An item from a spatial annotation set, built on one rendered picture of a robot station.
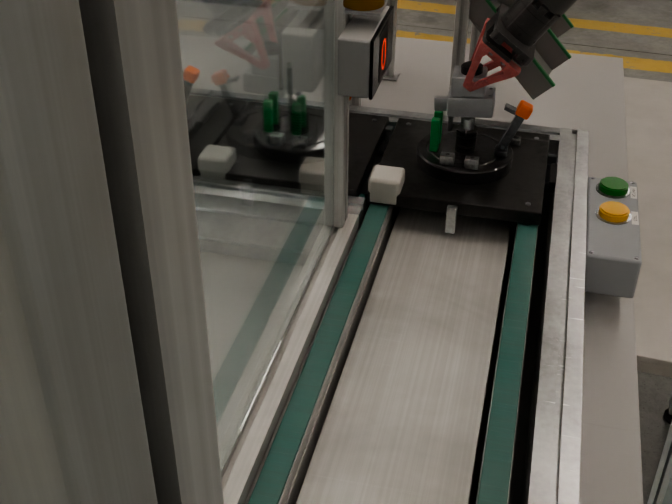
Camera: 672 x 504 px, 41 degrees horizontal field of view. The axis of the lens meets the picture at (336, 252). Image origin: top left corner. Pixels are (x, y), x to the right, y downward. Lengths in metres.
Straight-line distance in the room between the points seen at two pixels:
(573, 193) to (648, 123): 0.49
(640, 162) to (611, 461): 0.72
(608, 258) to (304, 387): 0.44
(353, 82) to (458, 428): 0.40
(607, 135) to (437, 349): 0.76
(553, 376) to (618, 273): 0.26
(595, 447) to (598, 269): 0.25
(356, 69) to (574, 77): 0.97
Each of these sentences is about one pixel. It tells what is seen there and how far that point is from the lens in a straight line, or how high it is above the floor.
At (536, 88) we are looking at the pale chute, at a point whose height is 1.01.
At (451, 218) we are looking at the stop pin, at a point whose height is 0.95.
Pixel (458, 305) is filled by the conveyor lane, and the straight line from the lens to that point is 1.15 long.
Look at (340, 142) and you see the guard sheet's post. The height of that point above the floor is 1.09.
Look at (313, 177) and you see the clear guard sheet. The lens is 1.06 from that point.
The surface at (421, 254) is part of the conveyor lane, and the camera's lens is 1.24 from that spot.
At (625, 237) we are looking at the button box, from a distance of 1.25.
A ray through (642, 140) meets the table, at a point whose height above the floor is 0.86.
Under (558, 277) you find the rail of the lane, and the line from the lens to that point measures 1.15.
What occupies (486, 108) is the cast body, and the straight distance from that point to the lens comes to 1.29.
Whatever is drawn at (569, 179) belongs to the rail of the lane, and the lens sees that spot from 1.38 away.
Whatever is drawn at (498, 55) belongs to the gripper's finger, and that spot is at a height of 1.16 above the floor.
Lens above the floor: 1.62
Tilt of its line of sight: 34 degrees down
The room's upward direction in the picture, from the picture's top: straight up
